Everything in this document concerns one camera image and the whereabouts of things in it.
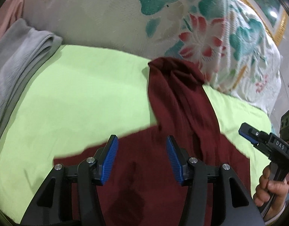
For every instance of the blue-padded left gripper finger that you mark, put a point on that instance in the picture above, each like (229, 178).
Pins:
(190, 172)
(92, 172)

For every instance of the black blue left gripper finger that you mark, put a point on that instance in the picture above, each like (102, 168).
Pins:
(252, 132)

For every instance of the dark red knit hoodie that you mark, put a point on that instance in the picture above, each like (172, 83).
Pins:
(142, 189)

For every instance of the person's right hand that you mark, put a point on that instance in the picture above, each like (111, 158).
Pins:
(265, 188)

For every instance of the light green bed sheet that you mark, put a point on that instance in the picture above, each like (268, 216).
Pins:
(76, 100)

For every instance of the white floral quilt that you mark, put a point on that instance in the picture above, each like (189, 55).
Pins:
(226, 39)

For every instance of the gold framed painting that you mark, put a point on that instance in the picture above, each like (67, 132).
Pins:
(272, 15)

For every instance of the grey folded towel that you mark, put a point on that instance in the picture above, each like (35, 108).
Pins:
(23, 50)

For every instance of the pink blanket with plaid heart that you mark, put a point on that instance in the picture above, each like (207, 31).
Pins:
(10, 12)

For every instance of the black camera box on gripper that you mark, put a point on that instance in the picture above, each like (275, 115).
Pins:
(284, 128)

